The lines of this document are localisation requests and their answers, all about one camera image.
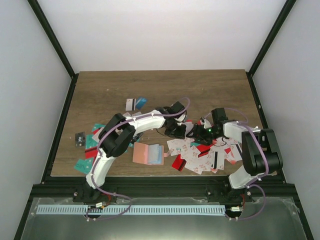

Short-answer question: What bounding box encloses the white card with stripe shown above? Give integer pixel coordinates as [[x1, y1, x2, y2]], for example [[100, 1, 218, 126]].
[[125, 98, 136, 111]]

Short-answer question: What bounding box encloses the blue card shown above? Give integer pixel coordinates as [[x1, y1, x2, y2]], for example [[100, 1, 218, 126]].
[[135, 97, 148, 110]]

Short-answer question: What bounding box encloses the black aluminium frame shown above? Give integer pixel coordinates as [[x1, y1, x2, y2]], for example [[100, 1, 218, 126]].
[[14, 0, 314, 240]]

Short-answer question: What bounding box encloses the pink leather card holder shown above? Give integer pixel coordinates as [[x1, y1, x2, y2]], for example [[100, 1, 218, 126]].
[[132, 142, 170, 166]]

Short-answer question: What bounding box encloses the white floral VIP card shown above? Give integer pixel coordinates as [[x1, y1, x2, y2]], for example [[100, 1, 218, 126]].
[[167, 139, 186, 156]]

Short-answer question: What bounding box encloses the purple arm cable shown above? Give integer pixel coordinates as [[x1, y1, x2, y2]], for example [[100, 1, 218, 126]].
[[84, 97, 191, 222], [203, 107, 270, 221]]

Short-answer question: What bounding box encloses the teal card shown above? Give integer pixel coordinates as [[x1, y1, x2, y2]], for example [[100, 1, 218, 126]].
[[74, 158, 94, 175]]

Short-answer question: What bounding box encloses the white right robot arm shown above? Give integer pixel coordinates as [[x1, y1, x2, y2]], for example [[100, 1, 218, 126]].
[[186, 107, 283, 202]]

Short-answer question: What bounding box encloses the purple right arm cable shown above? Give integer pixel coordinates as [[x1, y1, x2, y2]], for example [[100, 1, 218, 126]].
[[203, 107, 270, 221]]

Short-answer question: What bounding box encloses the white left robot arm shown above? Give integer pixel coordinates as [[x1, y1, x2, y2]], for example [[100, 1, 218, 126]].
[[84, 105, 187, 202]]

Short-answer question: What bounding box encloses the light blue slotted rail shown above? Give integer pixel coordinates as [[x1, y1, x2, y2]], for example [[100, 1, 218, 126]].
[[36, 204, 226, 216]]

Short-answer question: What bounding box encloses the black membership card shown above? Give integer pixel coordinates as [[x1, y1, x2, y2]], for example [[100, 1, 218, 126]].
[[75, 132, 86, 148]]

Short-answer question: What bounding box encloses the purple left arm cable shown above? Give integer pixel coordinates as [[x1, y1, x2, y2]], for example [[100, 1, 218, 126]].
[[84, 97, 191, 222]]

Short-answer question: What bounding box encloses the red card with stripe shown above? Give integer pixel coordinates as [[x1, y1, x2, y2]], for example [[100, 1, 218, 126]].
[[171, 154, 187, 172]]

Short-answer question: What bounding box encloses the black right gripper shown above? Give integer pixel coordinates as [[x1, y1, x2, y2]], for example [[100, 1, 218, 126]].
[[186, 124, 222, 147]]

